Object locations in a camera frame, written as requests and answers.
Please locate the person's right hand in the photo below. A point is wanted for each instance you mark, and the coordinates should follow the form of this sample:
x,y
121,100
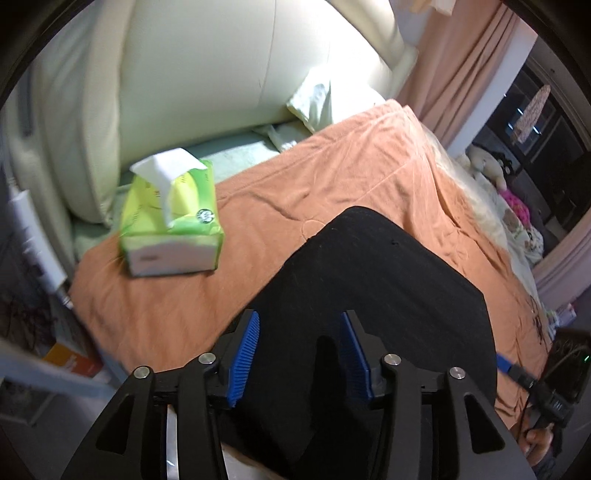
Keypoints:
x,y
538,443

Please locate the dark plush toy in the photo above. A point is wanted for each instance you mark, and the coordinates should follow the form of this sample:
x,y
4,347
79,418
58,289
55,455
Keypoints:
x,y
509,167

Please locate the orange box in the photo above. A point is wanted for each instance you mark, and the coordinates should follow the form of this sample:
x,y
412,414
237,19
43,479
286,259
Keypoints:
x,y
69,360

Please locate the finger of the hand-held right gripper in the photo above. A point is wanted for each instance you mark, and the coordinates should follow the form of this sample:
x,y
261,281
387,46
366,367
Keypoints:
x,y
505,364

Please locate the pale green pillow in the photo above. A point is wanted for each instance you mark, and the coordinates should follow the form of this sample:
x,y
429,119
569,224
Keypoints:
x,y
332,106

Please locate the pink plush cloth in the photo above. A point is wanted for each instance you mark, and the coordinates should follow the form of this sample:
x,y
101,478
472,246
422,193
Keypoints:
x,y
517,207

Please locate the beige plush toy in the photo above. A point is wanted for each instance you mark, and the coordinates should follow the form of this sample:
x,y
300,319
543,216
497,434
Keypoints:
x,y
485,161

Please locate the dark window frame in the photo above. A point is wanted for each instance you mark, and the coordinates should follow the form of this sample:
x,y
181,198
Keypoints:
x,y
554,152

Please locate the black pants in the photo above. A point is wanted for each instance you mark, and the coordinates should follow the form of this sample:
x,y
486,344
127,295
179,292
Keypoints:
x,y
378,267

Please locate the patterned hanging cloth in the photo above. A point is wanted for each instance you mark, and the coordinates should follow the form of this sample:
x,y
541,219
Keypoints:
x,y
531,115

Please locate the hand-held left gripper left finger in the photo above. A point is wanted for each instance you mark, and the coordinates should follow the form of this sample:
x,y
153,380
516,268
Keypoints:
x,y
244,355

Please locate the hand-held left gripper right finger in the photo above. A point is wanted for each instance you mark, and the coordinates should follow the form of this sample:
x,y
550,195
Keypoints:
x,y
355,355

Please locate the pink curtain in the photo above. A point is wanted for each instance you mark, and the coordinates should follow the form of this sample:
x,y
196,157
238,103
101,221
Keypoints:
x,y
563,263
461,69

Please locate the orange blanket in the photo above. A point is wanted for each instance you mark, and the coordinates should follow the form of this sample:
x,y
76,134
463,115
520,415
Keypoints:
x,y
323,175

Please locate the cream padded headboard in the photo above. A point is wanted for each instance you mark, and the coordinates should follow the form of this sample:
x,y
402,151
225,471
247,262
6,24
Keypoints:
x,y
207,69

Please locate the green tissue pack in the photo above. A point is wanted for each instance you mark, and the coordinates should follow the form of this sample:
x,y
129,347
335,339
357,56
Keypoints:
x,y
184,230

